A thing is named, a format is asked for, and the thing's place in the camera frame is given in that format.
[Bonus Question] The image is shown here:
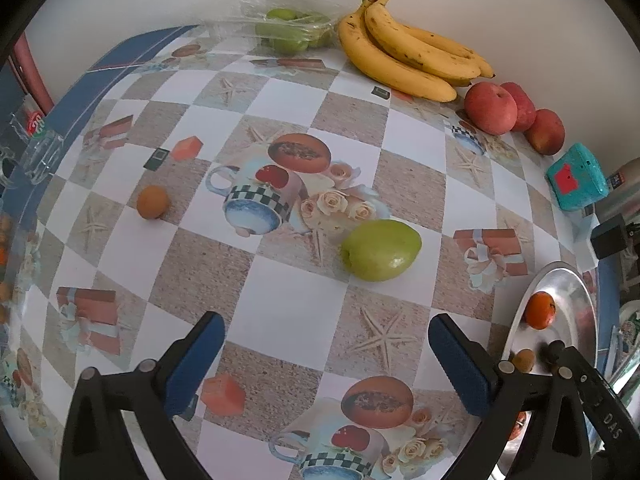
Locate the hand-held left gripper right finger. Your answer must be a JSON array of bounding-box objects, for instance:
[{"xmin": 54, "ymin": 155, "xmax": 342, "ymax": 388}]
[{"xmin": 428, "ymin": 313, "xmax": 593, "ymax": 480}]

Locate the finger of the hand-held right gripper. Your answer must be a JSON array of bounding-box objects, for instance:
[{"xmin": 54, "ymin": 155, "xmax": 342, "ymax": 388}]
[{"xmin": 545, "ymin": 340, "xmax": 601, "ymax": 396}]

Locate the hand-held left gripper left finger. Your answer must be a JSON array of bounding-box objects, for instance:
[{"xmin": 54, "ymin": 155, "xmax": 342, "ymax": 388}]
[{"xmin": 60, "ymin": 311, "xmax": 226, "ymax": 480}]

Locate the silver metal plate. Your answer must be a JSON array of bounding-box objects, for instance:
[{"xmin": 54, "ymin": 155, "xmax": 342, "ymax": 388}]
[{"xmin": 492, "ymin": 261, "xmax": 599, "ymax": 480}]

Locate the large green fruit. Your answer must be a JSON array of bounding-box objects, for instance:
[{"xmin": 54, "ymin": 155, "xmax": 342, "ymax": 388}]
[{"xmin": 341, "ymin": 218, "xmax": 422, "ymax": 282}]

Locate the printed checkered tablecloth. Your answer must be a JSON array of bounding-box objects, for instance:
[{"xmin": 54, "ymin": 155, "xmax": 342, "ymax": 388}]
[{"xmin": 0, "ymin": 25, "xmax": 601, "ymax": 480}]

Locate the black power adapter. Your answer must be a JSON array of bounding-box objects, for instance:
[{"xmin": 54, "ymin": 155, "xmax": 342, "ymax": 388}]
[{"xmin": 591, "ymin": 214, "xmax": 628, "ymax": 259}]

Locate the teal box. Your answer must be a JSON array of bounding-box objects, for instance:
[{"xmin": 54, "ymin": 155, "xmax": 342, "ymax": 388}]
[{"xmin": 546, "ymin": 142, "xmax": 610, "ymax": 211}]

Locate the steel thermos jug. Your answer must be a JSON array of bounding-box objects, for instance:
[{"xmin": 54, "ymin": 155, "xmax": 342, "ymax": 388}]
[{"xmin": 605, "ymin": 157, "xmax": 640, "ymax": 193}]

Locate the red apple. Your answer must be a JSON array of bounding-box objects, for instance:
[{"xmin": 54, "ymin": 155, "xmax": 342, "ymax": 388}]
[
  {"xmin": 523, "ymin": 108, "xmax": 566, "ymax": 156},
  {"xmin": 464, "ymin": 82, "xmax": 518, "ymax": 136},
  {"xmin": 500, "ymin": 81, "xmax": 537, "ymax": 132}
]

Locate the glass mug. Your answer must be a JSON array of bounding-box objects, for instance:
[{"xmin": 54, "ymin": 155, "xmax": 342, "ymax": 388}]
[{"xmin": 9, "ymin": 110, "xmax": 65, "ymax": 186}]

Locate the yellow banana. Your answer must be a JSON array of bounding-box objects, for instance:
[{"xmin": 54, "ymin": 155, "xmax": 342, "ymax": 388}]
[
  {"xmin": 400, "ymin": 24, "xmax": 497, "ymax": 79},
  {"xmin": 364, "ymin": 0, "xmax": 483, "ymax": 86},
  {"xmin": 338, "ymin": 7, "xmax": 457, "ymax": 103}
]

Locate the pink red bar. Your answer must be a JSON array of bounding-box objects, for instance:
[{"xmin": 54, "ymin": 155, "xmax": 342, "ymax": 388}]
[{"xmin": 15, "ymin": 35, "xmax": 53, "ymax": 116}]

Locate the clear plastic bag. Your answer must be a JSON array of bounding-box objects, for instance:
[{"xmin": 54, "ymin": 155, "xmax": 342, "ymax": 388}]
[{"xmin": 205, "ymin": 0, "xmax": 336, "ymax": 56}]

